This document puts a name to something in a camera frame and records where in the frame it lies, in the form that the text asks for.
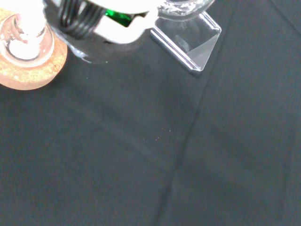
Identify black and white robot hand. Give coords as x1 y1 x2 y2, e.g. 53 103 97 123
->
42 0 163 65

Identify clear plastic funnel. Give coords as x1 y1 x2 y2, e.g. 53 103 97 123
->
20 0 48 40

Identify clear acrylic funnel stand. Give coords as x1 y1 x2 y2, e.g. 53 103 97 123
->
150 11 222 73

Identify small round-bottom glass flask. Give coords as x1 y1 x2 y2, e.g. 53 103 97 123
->
0 13 56 68

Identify black bench cloth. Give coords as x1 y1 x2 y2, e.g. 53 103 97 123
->
0 0 301 226

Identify cork ring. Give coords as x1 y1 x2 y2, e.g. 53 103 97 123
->
0 8 69 90

